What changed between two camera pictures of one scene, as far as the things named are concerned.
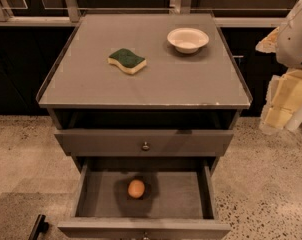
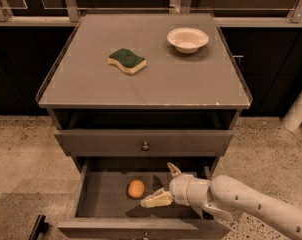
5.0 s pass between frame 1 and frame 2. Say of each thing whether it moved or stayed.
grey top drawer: stayed
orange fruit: stayed
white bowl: stayed
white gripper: moved
